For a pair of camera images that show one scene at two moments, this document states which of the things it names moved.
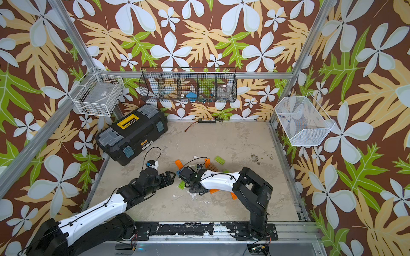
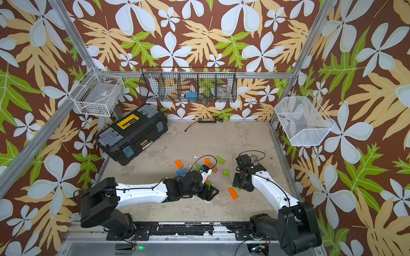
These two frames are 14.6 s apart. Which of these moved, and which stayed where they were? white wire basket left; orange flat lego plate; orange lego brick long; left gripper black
Moved: left gripper black
Stayed: white wire basket left; orange lego brick long; orange flat lego plate
